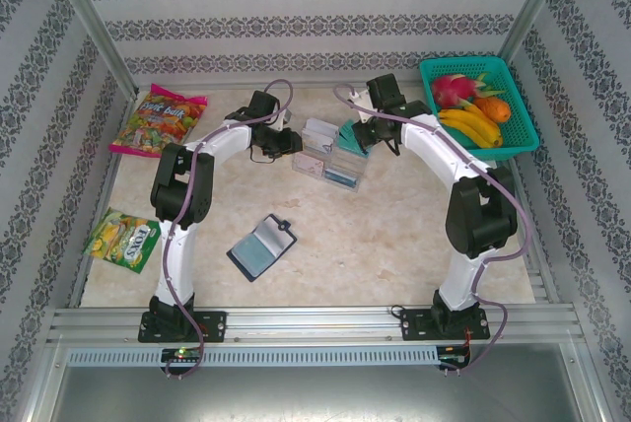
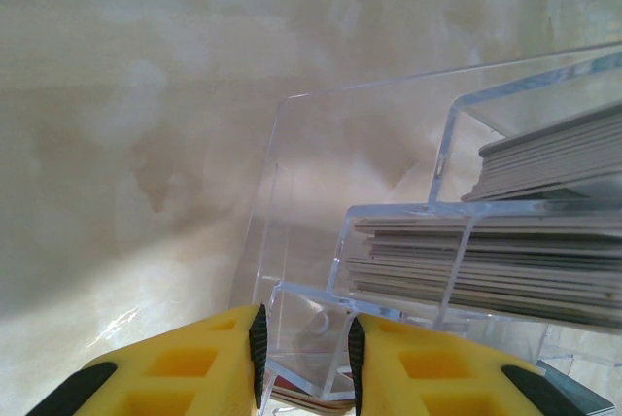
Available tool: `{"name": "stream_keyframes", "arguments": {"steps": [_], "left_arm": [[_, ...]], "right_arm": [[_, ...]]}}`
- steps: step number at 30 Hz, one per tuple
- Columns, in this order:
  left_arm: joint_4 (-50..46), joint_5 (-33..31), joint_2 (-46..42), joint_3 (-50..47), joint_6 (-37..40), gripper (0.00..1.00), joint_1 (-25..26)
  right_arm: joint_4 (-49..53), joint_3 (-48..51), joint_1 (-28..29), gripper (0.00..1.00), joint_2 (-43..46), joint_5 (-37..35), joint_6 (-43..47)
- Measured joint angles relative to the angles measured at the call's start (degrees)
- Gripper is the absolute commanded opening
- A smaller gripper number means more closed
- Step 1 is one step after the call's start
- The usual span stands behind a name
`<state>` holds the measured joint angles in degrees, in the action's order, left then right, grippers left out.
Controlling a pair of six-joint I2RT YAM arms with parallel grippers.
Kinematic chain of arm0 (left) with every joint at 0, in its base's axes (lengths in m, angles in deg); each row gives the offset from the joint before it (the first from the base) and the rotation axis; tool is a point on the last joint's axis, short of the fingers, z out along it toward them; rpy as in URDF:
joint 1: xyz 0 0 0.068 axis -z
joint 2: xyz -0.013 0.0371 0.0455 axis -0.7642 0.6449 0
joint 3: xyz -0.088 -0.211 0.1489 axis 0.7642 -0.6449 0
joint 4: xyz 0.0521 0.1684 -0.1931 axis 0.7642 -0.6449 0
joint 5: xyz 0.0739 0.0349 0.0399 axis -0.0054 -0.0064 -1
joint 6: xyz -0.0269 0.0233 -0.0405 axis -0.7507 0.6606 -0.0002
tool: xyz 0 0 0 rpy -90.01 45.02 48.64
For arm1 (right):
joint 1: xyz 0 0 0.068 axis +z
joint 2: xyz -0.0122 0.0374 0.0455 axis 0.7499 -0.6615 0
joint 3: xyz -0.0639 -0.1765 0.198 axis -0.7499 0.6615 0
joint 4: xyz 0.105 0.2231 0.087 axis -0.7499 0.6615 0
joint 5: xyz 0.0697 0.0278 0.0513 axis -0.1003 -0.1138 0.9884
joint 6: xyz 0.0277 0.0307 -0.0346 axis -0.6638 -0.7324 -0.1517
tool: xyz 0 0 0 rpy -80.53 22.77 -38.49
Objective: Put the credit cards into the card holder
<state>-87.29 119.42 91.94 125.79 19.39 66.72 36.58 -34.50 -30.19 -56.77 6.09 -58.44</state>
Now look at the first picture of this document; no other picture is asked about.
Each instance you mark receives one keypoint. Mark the teal VIP card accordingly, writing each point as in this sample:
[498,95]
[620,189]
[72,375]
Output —
[347,138]

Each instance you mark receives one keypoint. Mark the clear acrylic card stand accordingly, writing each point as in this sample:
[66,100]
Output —
[345,163]

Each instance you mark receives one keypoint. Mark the blue card holder wallet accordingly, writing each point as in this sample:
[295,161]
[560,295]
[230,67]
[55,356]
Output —
[281,239]

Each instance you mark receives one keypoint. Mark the pale teal card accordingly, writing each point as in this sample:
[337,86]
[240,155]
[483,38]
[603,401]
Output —
[254,254]

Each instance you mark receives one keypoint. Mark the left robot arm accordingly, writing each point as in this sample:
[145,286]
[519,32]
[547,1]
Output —
[177,264]

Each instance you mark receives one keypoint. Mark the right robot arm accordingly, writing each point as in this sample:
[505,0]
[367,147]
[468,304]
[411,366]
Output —
[434,146]

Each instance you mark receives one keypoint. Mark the white card with pink print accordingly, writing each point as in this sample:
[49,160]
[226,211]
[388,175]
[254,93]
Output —
[309,164]

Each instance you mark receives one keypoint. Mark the pink dragon fruit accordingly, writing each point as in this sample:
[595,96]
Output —
[448,89]

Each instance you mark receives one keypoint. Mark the yellow banana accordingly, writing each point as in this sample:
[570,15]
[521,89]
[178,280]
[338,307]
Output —
[468,116]
[473,135]

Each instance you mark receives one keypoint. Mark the orange fruit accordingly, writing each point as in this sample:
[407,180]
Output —
[493,110]

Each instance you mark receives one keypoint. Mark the pink candy bag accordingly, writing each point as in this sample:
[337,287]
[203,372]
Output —
[158,121]

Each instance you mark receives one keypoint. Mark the teal plastic basket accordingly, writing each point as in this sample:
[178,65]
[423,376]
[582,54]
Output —
[517,141]

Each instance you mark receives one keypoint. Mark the green candy bag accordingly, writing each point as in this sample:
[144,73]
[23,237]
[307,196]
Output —
[120,239]

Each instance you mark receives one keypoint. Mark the grey metal sheet panel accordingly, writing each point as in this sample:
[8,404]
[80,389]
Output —
[315,392]

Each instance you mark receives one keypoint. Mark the aluminium wall rail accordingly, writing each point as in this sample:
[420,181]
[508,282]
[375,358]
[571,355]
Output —
[315,85]

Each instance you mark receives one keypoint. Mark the aluminium mounting rail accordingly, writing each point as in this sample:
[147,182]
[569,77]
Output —
[305,323]

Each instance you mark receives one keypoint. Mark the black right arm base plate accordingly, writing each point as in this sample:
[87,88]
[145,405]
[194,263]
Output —
[414,326]

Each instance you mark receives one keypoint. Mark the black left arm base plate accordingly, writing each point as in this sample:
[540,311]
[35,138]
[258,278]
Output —
[212,326]

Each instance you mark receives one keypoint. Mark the aluminium frame post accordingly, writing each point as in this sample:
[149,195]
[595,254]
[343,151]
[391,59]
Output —
[535,8]
[90,18]

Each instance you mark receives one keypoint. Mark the aluminium side rail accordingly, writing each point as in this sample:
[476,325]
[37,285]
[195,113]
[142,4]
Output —
[539,274]

